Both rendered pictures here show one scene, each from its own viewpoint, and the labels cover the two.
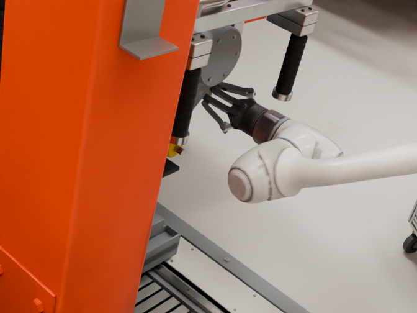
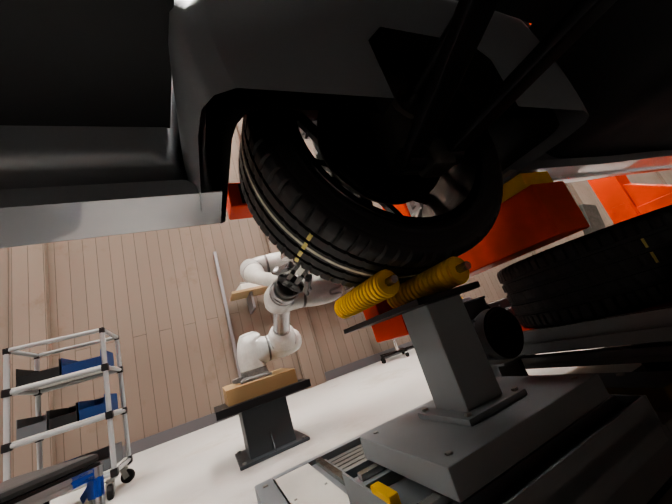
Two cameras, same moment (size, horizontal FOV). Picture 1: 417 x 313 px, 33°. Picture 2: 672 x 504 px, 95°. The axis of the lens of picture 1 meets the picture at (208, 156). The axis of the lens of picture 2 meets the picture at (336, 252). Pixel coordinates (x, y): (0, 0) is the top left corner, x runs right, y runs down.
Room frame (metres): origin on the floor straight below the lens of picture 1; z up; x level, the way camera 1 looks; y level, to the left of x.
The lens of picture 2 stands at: (2.20, 0.53, 0.43)
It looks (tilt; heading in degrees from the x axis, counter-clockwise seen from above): 16 degrees up; 210
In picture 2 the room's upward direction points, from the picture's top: 18 degrees counter-clockwise
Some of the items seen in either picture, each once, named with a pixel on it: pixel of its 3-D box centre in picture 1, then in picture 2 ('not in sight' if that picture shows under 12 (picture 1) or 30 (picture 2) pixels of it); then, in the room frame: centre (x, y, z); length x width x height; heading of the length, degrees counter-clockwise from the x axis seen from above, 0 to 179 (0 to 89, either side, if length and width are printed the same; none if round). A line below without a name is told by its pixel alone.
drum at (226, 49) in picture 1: (183, 36); not in sight; (1.35, 0.11, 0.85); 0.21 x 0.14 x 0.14; 57
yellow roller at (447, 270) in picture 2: not in sight; (422, 286); (1.49, 0.31, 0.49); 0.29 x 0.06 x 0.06; 57
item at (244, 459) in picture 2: not in sight; (264, 420); (0.87, -1.05, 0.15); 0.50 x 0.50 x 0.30; 57
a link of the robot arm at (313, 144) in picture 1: (306, 154); (282, 297); (1.38, -0.21, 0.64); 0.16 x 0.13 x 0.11; 56
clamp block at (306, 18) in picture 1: (292, 15); not in sight; (1.42, -0.10, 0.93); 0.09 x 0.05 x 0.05; 57
